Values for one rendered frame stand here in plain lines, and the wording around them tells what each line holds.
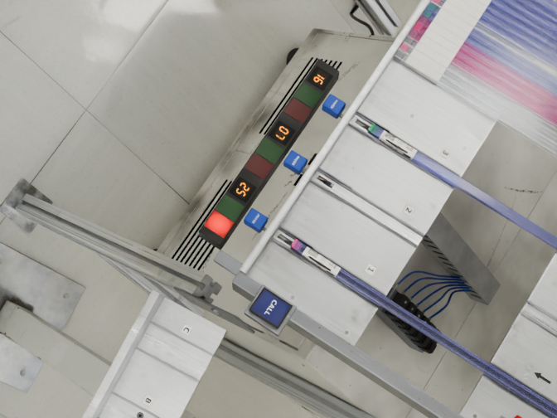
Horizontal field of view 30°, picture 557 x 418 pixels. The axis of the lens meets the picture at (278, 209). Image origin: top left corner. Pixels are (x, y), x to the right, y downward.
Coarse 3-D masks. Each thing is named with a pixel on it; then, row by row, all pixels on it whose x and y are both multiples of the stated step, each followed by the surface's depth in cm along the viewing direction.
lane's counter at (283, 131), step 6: (276, 126) 162; (282, 126) 162; (270, 132) 162; (276, 132) 162; (282, 132) 162; (288, 132) 162; (294, 132) 162; (276, 138) 162; (282, 138) 162; (288, 138) 162
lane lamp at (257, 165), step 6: (252, 156) 161; (258, 156) 161; (252, 162) 160; (258, 162) 160; (264, 162) 160; (246, 168) 160; (252, 168) 160; (258, 168) 160; (264, 168) 160; (270, 168) 160; (258, 174) 160; (264, 174) 160
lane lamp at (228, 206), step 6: (222, 198) 159; (228, 198) 159; (222, 204) 159; (228, 204) 159; (234, 204) 159; (240, 204) 159; (216, 210) 158; (222, 210) 158; (228, 210) 158; (234, 210) 158; (240, 210) 158; (228, 216) 158; (234, 216) 158
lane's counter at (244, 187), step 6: (240, 180) 160; (234, 186) 159; (240, 186) 159; (246, 186) 159; (252, 186) 159; (234, 192) 159; (240, 192) 159; (246, 192) 159; (252, 192) 159; (240, 198) 159; (246, 198) 159
